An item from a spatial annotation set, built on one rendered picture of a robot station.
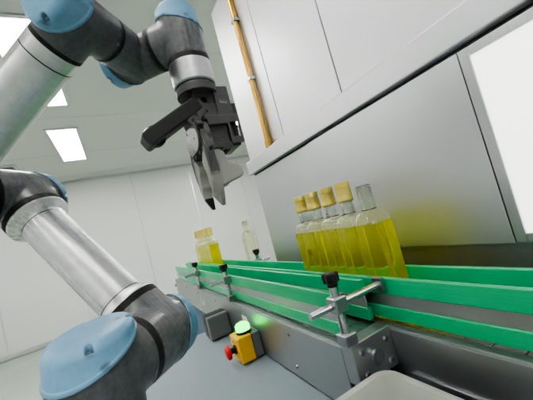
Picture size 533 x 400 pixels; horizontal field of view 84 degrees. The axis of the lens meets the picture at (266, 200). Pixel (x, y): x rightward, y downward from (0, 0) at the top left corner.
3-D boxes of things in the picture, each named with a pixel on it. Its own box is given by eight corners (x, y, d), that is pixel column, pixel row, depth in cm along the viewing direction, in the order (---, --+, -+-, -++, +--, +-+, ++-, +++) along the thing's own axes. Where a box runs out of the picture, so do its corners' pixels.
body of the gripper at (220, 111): (247, 144, 51) (228, 78, 51) (198, 151, 47) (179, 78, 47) (231, 157, 57) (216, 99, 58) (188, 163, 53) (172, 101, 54)
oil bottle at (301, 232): (341, 295, 78) (319, 217, 79) (324, 302, 75) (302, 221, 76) (327, 293, 83) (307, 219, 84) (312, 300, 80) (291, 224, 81)
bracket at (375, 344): (402, 363, 52) (391, 325, 53) (365, 390, 48) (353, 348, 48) (386, 358, 56) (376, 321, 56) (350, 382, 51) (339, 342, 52)
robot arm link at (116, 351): (23, 463, 35) (8, 349, 36) (109, 394, 48) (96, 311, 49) (104, 465, 33) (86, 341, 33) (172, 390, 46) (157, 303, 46)
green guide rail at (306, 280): (374, 318, 57) (363, 278, 58) (370, 321, 57) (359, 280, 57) (189, 273, 212) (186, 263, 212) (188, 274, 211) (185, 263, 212)
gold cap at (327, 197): (339, 202, 70) (335, 185, 70) (329, 205, 68) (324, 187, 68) (329, 205, 73) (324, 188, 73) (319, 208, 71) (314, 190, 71)
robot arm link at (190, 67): (172, 54, 47) (165, 80, 55) (178, 80, 47) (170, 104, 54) (216, 55, 51) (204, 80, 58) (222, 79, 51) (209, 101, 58)
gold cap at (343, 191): (357, 198, 64) (351, 179, 65) (345, 201, 63) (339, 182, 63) (346, 201, 67) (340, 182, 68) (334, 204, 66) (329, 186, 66)
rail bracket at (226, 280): (237, 301, 102) (228, 263, 103) (217, 309, 98) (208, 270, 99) (233, 299, 105) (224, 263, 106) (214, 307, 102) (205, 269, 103)
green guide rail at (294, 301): (347, 334, 54) (335, 291, 54) (343, 336, 53) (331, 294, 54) (178, 277, 208) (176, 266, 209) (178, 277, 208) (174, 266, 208)
